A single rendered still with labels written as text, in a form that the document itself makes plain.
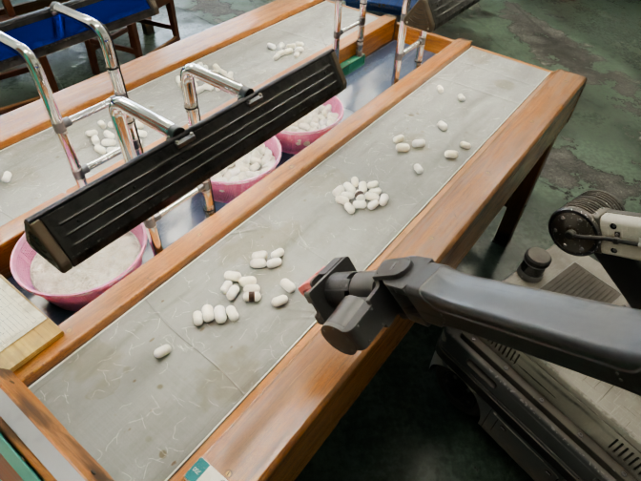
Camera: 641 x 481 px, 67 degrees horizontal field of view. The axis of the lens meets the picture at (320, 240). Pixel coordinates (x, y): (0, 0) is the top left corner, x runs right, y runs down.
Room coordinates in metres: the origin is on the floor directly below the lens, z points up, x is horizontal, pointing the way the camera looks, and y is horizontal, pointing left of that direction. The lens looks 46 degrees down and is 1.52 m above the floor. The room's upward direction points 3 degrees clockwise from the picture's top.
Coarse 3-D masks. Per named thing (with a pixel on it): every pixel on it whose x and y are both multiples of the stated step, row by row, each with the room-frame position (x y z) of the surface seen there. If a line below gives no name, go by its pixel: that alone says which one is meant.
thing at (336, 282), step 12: (336, 264) 0.51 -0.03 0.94; (348, 264) 0.52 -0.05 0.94; (324, 276) 0.49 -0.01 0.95; (336, 276) 0.48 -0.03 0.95; (348, 276) 0.47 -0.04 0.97; (312, 288) 0.46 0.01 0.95; (324, 288) 0.47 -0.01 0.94; (336, 288) 0.46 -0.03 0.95; (348, 288) 0.44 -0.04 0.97; (312, 300) 0.44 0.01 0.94; (324, 300) 0.45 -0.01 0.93; (336, 300) 0.45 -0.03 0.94; (324, 312) 0.44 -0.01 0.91
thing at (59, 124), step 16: (64, 16) 1.01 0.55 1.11; (80, 16) 0.98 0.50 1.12; (0, 32) 0.89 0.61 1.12; (96, 32) 0.95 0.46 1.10; (16, 48) 0.84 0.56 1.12; (112, 48) 0.96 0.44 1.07; (32, 64) 0.83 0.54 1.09; (112, 64) 0.95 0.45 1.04; (112, 80) 0.95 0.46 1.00; (48, 96) 0.83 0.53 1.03; (112, 96) 0.94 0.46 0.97; (128, 96) 0.97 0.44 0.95; (48, 112) 0.82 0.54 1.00; (80, 112) 0.88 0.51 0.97; (96, 112) 0.90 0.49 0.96; (64, 128) 0.83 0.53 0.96; (64, 144) 0.82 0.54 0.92; (96, 160) 0.87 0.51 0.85; (80, 176) 0.83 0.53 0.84
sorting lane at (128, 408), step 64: (448, 64) 1.65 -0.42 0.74; (512, 64) 1.68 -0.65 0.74; (384, 128) 1.23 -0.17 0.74; (448, 128) 1.25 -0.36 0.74; (320, 192) 0.93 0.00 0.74; (384, 192) 0.94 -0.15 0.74; (320, 256) 0.71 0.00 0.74; (128, 320) 0.53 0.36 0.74; (192, 320) 0.53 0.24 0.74; (256, 320) 0.54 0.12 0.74; (64, 384) 0.39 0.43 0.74; (128, 384) 0.40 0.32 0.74; (192, 384) 0.40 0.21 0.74; (256, 384) 0.41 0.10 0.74; (128, 448) 0.29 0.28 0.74; (192, 448) 0.29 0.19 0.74
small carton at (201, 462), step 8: (200, 464) 0.25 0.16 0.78; (208, 464) 0.25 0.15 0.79; (192, 472) 0.24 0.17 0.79; (200, 472) 0.24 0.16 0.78; (208, 472) 0.24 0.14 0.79; (216, 472) 0.24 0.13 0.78; (192, 480) 0.23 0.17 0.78; (200, 480) 0.23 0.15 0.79; (208, 480) 0.23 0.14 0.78; (216, 480) 0.23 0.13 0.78; (224, 480) 0.23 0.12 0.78
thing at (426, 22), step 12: (420, 0) 1.20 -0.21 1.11; (432, 0) 1.22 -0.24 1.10; (444, 0) 1.26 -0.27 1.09; (456, 0) 1.30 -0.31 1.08; (468, 0) 1.34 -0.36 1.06; (480, 0) 1.40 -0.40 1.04; (408, 12) 1.22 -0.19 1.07; (420, 12) 1.20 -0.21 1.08; (432, 12) 1.20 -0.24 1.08; (444, 12) 1.23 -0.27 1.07; (456, 12) 1.28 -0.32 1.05; (408, 24) 1.21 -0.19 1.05; (420, 24) 1.19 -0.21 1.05; (432, 24) 1.18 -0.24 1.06; (444, 24) 1.23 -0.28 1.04
